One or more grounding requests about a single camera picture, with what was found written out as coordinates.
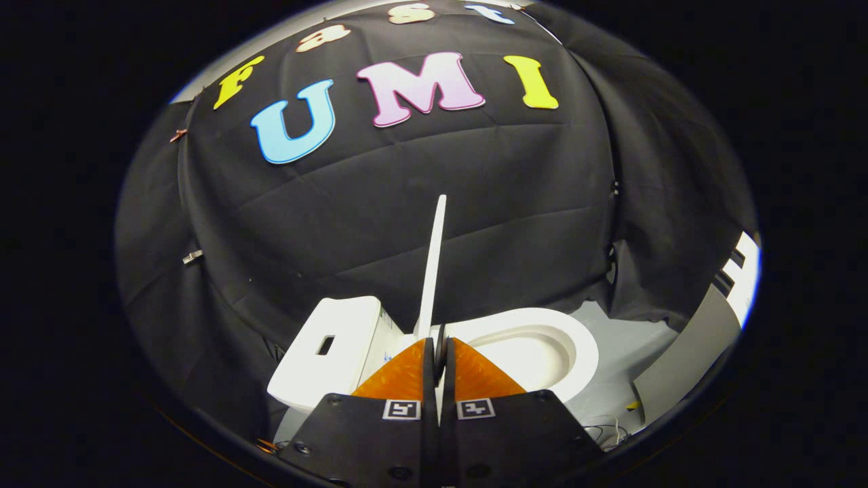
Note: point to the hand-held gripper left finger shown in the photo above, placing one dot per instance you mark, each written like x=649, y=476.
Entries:
x=430, y=440

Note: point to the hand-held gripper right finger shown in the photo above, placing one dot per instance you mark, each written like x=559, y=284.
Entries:
x=447, y=440

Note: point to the white toilet lid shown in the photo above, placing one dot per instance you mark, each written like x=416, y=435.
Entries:
x=434, y=271

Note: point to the black backdrop cloth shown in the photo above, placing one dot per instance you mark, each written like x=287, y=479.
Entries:
x=407, y=203

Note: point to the silver cloth clip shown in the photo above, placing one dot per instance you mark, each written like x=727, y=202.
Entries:
x=192, y=257

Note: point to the white slatted panel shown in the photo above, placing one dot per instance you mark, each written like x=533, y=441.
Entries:
x=749, y=285

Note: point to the copper cloth clip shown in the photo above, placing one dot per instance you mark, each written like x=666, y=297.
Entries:
x=178, y=135

